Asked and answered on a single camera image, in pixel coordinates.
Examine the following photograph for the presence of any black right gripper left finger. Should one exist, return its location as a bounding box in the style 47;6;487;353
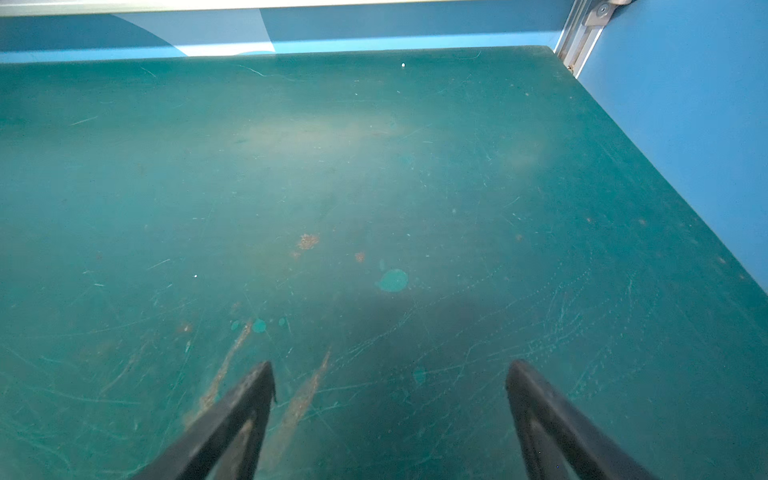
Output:
133;361;276;479

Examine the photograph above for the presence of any aluminium frame right post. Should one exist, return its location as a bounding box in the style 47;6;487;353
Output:
554;0;633;78

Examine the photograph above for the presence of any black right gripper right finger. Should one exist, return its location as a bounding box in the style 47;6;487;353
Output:
505;359;656;479

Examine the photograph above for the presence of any aluminium frame back rail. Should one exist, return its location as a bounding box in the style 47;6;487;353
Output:
0;0;457;18

